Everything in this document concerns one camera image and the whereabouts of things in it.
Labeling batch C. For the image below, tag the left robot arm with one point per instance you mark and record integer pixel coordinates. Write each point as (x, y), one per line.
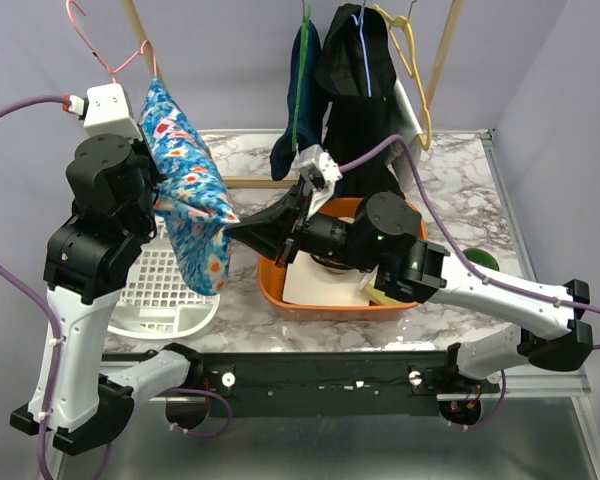
(113, 180)

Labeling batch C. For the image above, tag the yellow cup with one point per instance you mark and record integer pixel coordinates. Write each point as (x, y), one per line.
(378, 297)

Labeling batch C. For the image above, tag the white bowl with dark rim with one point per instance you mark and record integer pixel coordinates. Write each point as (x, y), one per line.
(338, 268)

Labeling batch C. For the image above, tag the white square plate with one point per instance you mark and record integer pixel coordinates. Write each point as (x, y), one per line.
(307, 283)

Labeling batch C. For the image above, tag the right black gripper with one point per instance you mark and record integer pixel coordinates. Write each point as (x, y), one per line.
(272, 230)

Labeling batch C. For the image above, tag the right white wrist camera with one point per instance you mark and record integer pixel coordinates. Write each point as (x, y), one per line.
(319, 174)

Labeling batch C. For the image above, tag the yellow hanger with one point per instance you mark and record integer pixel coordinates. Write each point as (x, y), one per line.
(411, 66)

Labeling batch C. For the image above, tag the light blue hanger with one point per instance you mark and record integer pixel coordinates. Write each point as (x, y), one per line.
(359, 21)

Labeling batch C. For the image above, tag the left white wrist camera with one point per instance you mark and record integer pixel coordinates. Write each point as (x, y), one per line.
(105, 109)

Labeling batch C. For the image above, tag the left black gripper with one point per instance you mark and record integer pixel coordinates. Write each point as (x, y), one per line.
(140, 148)

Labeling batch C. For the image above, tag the white laundry basket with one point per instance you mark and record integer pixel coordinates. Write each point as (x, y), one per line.
(156, 304)

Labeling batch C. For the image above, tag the dark blue denim skirt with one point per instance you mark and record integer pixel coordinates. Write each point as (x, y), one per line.
(306, 103)

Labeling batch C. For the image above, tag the grey white garment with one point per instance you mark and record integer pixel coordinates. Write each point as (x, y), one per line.
(403, 121)

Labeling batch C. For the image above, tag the green bowl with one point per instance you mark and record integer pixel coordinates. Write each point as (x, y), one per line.
(481, 257)

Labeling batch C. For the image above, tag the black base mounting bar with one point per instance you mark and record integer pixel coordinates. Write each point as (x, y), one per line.
(292, 384)

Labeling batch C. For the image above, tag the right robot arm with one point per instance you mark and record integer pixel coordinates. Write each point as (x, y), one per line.
(545, 330)

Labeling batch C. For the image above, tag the wooden clothes rack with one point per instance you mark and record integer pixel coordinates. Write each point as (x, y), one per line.
(262, 182)

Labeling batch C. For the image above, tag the pink wire hanger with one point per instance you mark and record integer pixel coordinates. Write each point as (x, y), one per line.
(115, 39)

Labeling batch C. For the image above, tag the black garment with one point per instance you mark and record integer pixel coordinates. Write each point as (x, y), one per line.
(356, 123)

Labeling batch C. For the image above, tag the green hanger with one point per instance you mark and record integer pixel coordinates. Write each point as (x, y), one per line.
(302, 58)

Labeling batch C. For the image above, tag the floral blue skirt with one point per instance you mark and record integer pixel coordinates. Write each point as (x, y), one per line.
(192, 199)

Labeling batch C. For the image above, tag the orange plastic tub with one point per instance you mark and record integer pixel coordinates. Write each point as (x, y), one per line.
(271, 281)

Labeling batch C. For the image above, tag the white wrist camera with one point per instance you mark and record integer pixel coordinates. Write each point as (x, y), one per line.
(319, 174)
(105, 109)

